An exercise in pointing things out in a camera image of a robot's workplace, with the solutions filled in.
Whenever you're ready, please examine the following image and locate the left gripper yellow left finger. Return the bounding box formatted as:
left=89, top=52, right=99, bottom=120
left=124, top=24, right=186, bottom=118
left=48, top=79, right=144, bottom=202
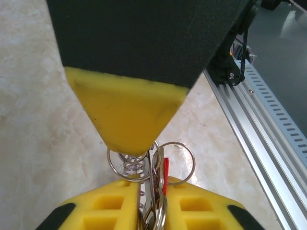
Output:
left=35, top=174, right=141, bottom=230

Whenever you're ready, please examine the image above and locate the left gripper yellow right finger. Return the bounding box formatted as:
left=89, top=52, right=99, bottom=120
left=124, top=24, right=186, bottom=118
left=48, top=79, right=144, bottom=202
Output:
left=165, top=176, right=267, bottom=230

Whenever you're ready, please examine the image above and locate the silver disc with key rings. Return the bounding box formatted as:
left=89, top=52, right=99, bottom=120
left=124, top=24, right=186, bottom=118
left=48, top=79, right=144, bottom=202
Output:
left=106, top=140, right=197, bottom=230

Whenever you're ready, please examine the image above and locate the red key tag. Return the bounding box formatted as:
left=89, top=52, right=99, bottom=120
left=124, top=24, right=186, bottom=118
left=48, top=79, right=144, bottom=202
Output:
left=162, top=156, right=170, bottom=196

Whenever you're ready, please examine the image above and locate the grey metal panel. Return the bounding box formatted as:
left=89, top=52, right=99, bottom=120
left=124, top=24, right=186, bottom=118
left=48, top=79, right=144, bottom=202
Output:
left=247, top=0, right=307, bottom=137

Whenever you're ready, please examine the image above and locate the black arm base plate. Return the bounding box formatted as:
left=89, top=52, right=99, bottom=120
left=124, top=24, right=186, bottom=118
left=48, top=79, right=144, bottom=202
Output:
left=211, top=69, right=246, bottom=87

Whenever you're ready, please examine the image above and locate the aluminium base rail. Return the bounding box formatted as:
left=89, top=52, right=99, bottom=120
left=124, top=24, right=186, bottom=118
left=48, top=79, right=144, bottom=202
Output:
left=203, top=70, right=307, bottom=230

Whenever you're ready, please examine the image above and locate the black cable loop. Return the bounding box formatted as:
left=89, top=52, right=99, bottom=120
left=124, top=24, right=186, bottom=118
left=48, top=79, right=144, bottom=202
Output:
left=234, top=4, right=261, bottom=86

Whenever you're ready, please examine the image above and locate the grey slotted cable duct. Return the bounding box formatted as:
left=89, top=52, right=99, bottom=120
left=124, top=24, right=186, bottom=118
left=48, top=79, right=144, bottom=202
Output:
left=238, top=62, right=307, bottom=156

